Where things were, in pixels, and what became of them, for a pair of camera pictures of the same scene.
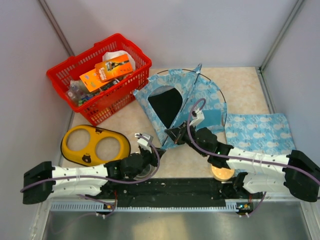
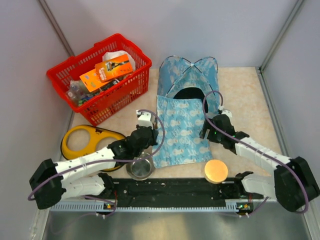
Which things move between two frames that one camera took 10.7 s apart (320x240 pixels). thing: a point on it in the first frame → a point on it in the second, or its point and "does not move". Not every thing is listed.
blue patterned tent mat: [265, 132] → [182, 117]
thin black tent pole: [185, 104] → [190, 66]
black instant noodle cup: [115, 81] does not move
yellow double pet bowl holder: [89, 157] does not move
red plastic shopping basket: [118, 95] does not move
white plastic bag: [110, 55] does not move
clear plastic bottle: [77, 89] does not move
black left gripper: [153, 156] → [153, 137]
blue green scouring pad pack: [84, 99] does not move
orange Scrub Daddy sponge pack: [91, 80] does not move
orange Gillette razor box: [113, 68] does not move
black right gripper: [174, 133] → [203, 132]
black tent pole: [197, 72] → [194, 65]
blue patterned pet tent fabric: [169, 99] → [176, 73]
